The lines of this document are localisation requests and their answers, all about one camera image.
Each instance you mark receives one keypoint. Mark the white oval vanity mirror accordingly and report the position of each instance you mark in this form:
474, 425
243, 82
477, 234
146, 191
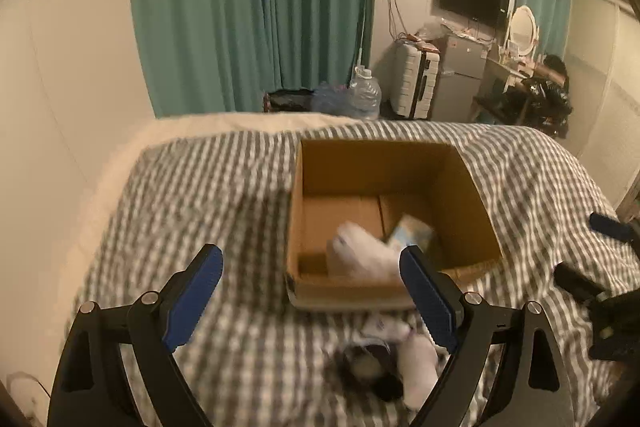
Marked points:
523, 31

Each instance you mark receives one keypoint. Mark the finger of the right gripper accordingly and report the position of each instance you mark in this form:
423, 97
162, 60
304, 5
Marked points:
582, 289
611, 228

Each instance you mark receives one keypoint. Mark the blue plastic bag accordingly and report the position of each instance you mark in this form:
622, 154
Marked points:
331, 99

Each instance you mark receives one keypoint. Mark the grey checkered bed cover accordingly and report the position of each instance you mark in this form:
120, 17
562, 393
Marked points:
507, 205

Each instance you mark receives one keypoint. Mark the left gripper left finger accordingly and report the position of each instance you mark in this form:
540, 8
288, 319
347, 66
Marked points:
91, 386

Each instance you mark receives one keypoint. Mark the wooden vanity desk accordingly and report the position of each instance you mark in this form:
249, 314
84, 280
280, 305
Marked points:
487, 104

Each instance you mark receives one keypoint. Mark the white bottle inside box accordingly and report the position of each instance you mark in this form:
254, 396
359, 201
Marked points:
353, 252

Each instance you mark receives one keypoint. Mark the white suitcase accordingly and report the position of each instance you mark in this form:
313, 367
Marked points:
416, 66

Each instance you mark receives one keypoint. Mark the white purple cream tube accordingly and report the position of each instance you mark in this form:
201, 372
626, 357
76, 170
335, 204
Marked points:
386, 328

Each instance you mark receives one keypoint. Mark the silver mini fridge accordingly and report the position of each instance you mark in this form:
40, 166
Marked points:
460, 72

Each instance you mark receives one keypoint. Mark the black bin by curtain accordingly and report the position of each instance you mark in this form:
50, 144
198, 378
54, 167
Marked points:
287, 101

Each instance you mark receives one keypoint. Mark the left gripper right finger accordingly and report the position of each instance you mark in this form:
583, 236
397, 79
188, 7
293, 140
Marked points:
530, 387

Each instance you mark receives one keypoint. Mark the light blue small packet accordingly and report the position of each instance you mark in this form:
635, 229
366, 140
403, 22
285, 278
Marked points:
410, 231

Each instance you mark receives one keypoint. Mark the white plastic bottle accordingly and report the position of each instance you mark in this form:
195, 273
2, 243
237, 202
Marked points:
417, 367

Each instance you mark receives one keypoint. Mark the black garbage bag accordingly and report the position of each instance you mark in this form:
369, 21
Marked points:
542, 101

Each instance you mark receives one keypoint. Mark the large clear water jug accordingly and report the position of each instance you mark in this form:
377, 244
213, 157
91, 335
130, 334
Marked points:
364, 94

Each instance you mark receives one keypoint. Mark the open cardboard box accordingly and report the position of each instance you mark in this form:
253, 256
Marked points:
374, 183

